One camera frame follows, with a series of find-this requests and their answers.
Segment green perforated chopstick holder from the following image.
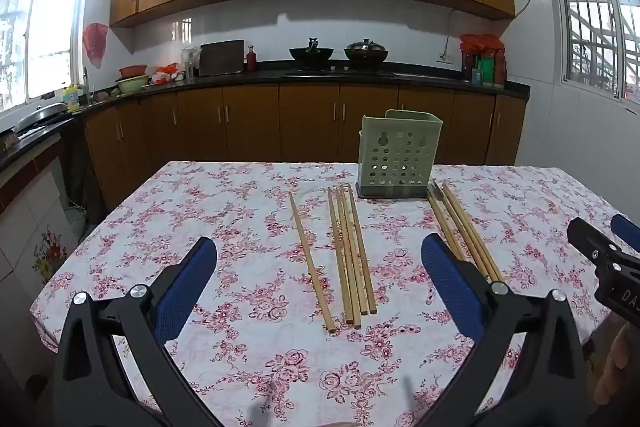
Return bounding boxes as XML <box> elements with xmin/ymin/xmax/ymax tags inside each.
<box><xmin>355</xmin><ymin>109</ymin><xmax>444</xmax><ymax>200</ymax></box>

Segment thin wall cable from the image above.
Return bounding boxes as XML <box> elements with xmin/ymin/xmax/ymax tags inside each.
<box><xmin>444</xmin><ymin>0</ymin><xmax>549</xmax><ymax>58</ymax></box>

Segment black wok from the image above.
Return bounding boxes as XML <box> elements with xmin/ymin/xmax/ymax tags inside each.
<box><xmin>289</xmin><ymin>37</ymin><xmax>335</xmax><ymax>62</ymax></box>

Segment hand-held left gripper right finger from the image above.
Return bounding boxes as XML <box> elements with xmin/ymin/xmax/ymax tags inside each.
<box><xmin>421</xmin><ymin>233</ymin><xmax>588</xmax><ymax>427</ymax></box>

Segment yellow detergent bottle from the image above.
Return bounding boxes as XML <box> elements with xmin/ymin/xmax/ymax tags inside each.
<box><xmin>63</xmin><ymin>83</ymin><xmax>82</xmax><ymax>112</ymax></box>

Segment green basin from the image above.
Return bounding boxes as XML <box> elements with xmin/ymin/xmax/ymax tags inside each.
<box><xmin>115</xmin><ymin>76</ymin><xmax>151</xmax><ymax>94</ymax></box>

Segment wooden base cabinets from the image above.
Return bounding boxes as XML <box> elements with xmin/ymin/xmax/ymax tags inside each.
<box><xmin>82</xmin><ymin>83</ymin><xmax>528</xmax><ymax>212</ymax></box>

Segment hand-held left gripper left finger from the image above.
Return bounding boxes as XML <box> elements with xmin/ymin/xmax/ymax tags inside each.
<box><xmin>52</xmin><ymin>236</ymin><xmax>236</xmax><ymax>427</ymax></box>

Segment red bag on wall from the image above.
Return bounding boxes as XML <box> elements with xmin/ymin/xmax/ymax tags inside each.
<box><xmin>82</xmin><ymin>23</ymin><xmax>109</xmax><ymax>62</ymax></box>

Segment pink floral tablecloth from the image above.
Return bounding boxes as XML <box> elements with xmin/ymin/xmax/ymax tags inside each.
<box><xmin>30</xmin><ymin>161</ymin><xmax>632</xmax><ymax>427</ymax></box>

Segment dark wooden cutting board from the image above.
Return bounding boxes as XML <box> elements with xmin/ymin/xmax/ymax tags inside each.
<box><xmin>199</xmin><ymin>39</ymin><xmax>246</xmax><ymax>78</ymax></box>

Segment red and white plastic bag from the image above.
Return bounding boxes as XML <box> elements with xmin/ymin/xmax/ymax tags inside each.
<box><xmin>151</xmin><ymin>63</ymin><xmax>181</xmax><ymax>84</ymax></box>

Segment white bucket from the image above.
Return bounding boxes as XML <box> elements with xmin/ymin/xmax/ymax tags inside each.
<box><xmin>62</xmin><ymin>204</ymin><xmax>89</xmax><ymax>244</ymax></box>

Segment metal pan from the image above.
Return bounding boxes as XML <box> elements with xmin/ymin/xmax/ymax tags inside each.
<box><xmin>15</xmin><ymin>103</ymin><xmax>69</xmax><ymax>130</ymax></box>

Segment small window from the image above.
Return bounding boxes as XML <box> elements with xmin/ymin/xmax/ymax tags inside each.
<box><xmin>0</xmin><ymin>0</ymin><xmax>94</xmax><ymax>114</ymax></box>

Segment person's right hand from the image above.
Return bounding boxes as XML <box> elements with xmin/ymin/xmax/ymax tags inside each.
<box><xmin>597</xmin><ymin>319</ymin><xmax>640</xmax><ymax>408</ymax></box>

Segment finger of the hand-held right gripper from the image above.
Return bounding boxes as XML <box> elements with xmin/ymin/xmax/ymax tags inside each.
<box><xmin>567</xmin><ymin>217</ymin><xmax>623</xmax><ymax>275</ymax></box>
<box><xmin>611</xmin><ymin>214</ymin><xmax>640</xmax><ymax>254</ymax></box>

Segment red plastic bag over bottles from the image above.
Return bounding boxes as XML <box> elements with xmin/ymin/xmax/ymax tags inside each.
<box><xmin>460</xmin><ymin>34</ymin><xmax>505</xmax><ymax>58</ymax></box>

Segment metal faucet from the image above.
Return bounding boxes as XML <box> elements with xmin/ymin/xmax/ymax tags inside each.
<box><xmin>82</xmin><ymin>67</ymin><xmax>96</xmax><ymax>108</ymax></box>

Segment pot with metal lid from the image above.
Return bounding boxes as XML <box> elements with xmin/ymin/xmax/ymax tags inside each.
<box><xmin>344</xmin><ymin>39</ymin><xmax>390</xmax><ymax>62</ymax></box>

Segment gas stove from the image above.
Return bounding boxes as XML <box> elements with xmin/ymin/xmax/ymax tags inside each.
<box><xmin>285</xmin><ymin>64</ymin><xmax>394</xmax><ymax>76</ymax></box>

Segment clear plastic jar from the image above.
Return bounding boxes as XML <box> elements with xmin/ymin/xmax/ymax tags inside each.
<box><xmin>181</xmin><ymin>47</ymin><xmax>202</xmax><ymax>80</ymax></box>

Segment row of sauce bottles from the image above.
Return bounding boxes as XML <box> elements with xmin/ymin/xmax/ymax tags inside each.
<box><xmin>462</xmin><ymin>49</ymin><xmax>507</xmax><ymax>87</ymax></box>

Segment large barred window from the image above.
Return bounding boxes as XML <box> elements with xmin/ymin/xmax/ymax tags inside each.
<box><xmin>539</xmin><ymin>0</ymin><xmax>640</xmax><ymax>108</ymax></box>

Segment black kitchen countertop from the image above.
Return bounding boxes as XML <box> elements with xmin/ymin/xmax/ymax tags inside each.
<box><xmin>0</xmin><ymin>61</ymin><xmax>531</xmax><ymax>172</ymax></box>

